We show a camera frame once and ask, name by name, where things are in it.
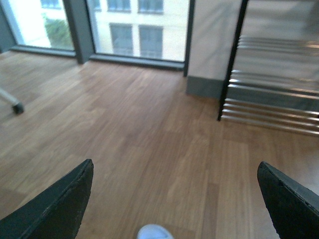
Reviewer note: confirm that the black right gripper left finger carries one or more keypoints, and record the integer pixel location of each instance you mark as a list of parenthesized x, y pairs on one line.
[(57, 212)]

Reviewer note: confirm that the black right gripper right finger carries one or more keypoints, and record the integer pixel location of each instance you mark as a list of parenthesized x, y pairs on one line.
[(293, 208)]

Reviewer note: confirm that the light blue slipper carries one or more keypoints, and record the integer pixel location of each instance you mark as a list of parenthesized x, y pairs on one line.
[(154, 231)]

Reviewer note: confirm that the black metal shoe rack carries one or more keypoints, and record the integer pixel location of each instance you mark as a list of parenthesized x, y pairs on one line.
[(272, 76)]

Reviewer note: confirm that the office chair caster leg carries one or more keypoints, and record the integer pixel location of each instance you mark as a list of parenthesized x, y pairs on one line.
[(15, 104)]

